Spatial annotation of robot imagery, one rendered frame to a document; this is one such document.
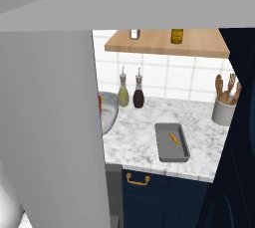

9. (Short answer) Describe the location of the orange carrot piece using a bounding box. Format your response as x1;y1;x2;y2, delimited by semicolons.
168;131;180;147

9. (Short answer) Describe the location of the olive oil bottle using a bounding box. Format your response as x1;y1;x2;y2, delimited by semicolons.
118;65;130;109

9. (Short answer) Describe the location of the dark vinegar bottle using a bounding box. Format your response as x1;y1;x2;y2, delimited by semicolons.
132;67;145;110

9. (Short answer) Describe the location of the silver metal bowl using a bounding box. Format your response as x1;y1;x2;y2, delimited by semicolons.
98;91;121;136

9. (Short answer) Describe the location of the grey baking tray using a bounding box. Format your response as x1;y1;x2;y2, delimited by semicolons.
153;121;191;163

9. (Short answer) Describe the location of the small clear glass jar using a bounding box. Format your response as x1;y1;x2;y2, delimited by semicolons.
129;29;141;41

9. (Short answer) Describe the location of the yellow green jar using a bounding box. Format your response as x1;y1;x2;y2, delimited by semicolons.
170;28;184;45

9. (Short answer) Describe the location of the wooden spoon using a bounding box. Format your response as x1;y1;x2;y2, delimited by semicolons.
214;74;225;103

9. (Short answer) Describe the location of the navy drawer front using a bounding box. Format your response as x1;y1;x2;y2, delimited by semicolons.
122;168;213;201

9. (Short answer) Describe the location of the white utensil pot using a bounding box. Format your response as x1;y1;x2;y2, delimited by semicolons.
211;97;237;127

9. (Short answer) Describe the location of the wooden slotted spatula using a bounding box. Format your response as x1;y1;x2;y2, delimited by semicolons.
220;72;237;105

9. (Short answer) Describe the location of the navy cupboard door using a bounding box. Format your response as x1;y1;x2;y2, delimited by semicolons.
122;193;204;228

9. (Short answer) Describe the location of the tall navy cupboard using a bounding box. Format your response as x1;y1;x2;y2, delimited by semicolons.
194;27;255;228

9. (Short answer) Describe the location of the wooden wall shelf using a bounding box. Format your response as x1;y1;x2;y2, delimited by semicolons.
104;29;231;60

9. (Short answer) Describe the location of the gold drawer handle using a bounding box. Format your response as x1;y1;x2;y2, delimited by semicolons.
125;171;151;187

